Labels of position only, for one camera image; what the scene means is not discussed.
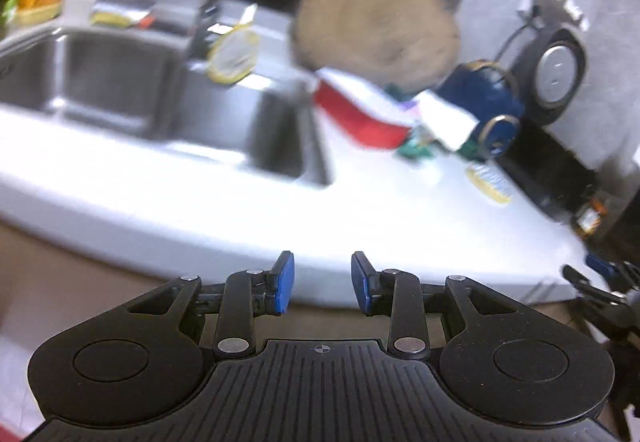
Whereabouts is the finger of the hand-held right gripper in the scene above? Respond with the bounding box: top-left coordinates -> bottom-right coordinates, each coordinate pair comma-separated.
562,265 -> 628,305
586,253 -> 640,290

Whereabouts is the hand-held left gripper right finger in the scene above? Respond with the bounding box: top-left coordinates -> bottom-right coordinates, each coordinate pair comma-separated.
351,251 -> 521,360

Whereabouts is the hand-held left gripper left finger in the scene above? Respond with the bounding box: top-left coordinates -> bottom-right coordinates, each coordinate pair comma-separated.
127,251 -> 296,360

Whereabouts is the red and white package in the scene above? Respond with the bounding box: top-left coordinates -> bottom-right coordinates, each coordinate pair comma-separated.
312,67 -> 418,150

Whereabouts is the small orange item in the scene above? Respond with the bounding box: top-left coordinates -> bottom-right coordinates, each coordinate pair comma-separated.
572,202 -> 603,238

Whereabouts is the yellow-rimmed mesh scrubber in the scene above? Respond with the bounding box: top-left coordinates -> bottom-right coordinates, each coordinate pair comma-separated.
465,162 -> 513,205
207,5 -> 261,86

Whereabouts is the black appliance with silver disc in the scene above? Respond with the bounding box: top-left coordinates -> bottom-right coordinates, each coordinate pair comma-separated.
510,17 -> 588,125

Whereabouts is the blue round appliance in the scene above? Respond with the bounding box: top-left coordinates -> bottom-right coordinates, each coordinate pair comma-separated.
435,61 -> 526,160

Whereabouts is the wooden base cabinet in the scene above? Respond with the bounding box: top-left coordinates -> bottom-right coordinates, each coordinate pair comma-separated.
0,217 -> 640,442

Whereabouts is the round wooden cutting board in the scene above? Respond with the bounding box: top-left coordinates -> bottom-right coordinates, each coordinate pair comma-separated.
290,0 -> 462,90

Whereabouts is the stainless steel sink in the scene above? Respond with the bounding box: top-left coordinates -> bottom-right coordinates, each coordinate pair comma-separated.
0,25 -> 333,188

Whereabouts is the yellow sponge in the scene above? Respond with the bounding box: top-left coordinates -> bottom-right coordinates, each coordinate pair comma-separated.
90,0 -> 156,28

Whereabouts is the black power cable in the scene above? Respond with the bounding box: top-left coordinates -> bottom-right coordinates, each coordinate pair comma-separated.
492,20 -> 538,68

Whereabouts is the white wall socket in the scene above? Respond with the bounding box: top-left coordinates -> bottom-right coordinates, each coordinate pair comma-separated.
517,0 -> 591,30

